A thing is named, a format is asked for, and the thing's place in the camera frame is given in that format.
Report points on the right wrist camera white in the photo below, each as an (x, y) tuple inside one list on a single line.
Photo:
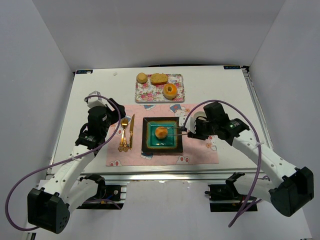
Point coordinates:
[(187, 124)]

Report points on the dark green mug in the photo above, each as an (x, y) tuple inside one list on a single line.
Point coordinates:
[(200, 114)]

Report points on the right blue label sticker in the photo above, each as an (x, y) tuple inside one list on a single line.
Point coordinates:
[(231, 67)]

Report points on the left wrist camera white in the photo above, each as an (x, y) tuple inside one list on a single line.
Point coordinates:
[(94, 100)]

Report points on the black and teal square plate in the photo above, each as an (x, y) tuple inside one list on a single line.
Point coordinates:
[(152, 145)]

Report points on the speckled bread slice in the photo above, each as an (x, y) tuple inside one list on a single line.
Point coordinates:
[(159, 79)]

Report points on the small round pale bun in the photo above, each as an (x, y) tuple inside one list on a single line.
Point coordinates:
[(141, 78)]

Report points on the blue label sticker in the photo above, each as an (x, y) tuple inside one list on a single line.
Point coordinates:
[(231, 67), (84, 71)]

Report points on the round orange-topped bun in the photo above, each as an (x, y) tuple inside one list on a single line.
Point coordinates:
[(161, 132)]

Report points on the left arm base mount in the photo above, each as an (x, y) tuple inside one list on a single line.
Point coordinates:
[(108, 197)]

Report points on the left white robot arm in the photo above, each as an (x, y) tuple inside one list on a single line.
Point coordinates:
[(50, 206)]

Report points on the floral rectangular tray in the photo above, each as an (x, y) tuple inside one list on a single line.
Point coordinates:
[(149, 93)]

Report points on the gold fork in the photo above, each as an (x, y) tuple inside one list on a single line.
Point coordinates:
[(123, 142)]

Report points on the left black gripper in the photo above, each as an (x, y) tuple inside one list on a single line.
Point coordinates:
[(117, 111)]

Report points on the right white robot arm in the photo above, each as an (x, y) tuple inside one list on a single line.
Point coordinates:
[(287, 187)]

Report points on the metal tongs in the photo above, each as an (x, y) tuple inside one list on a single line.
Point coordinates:
[(173, 129)]

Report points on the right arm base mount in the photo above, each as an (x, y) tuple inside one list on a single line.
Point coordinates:
[(221, 200)]

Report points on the ring-shaped donut bread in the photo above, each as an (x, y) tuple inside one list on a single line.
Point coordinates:
[(170, 91)]

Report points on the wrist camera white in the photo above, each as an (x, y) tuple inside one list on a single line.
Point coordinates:
[(94, 100), (187, 124)]

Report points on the left blue label sticker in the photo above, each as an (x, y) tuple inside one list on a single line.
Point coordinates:
[(84, 71)]

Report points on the gold knife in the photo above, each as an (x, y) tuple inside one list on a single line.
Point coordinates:
[(131, 132)]

